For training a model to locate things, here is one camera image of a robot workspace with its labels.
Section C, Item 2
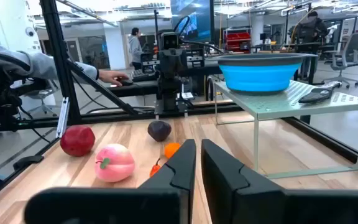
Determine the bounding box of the black keyboard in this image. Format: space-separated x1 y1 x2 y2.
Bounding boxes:
129 68 158 82

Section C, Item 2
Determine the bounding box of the small red-yellow toy pear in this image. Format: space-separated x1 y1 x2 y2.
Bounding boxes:
149 157 162 178

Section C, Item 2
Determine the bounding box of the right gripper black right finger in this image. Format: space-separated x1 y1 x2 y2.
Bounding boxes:
201 139 358 224

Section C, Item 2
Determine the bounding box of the black computer mouse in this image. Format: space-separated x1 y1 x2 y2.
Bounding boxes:
116 78 134 87

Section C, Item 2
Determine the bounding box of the blue collapsible bowl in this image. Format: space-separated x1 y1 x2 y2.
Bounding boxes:
218 52 307 93

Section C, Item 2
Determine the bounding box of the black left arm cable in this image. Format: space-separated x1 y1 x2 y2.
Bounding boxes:
173 15 226 55

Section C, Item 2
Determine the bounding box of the black diagonal frame brace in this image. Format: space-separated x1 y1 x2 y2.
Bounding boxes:
67 58 139 115

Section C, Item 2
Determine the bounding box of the black table frame rail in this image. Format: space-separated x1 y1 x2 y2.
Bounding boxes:
0 104 245 131
0 138 62 208
284 116 358 177

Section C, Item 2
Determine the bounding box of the black handheld device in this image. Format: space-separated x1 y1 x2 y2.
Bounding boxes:
298 86 335 105

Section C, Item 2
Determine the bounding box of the large dark display screen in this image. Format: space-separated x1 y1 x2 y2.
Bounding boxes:
170 0 216 43

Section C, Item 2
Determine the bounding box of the person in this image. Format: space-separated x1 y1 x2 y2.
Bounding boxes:
128 27 143 71
0 37 100 81
293 11 329 44

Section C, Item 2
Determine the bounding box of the dark red toy fruit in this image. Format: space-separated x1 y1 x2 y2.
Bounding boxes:
60 124 96 157

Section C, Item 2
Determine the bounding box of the person's hand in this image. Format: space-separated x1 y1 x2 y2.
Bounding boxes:
98 70 130 87

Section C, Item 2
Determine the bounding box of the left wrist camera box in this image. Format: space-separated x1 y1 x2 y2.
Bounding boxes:
161 30 180 50

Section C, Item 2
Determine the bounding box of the grey office chair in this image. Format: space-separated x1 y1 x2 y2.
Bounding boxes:
22 79 58 118
323 30 358 90

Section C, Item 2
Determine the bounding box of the pale green metal shelf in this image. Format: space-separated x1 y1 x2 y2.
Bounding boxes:
213 80 358 180

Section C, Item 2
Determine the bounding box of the white metal bracket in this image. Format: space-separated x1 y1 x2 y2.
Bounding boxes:
55 96 70 139

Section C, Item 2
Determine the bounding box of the dark purple toy fruit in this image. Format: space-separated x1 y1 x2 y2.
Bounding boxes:
147 119 172 142

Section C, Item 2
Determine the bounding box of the black clamp block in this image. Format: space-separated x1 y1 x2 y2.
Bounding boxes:
12 154 45 171

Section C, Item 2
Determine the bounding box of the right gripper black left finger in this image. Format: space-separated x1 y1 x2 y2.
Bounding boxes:
24 139 197 224

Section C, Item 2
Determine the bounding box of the orange toy mandarin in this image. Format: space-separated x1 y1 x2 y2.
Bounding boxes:
164 142 182 159

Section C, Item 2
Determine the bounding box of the red storage bin rack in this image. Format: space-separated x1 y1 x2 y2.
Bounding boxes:
223 27 252 54

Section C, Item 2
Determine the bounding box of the black frame post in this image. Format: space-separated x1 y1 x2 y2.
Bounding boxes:
39 0 82 125

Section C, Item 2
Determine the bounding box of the pink toy peach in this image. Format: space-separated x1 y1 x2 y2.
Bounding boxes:
94 143 136 183

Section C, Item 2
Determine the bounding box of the black desk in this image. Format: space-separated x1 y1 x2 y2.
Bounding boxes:
107 63 223 97

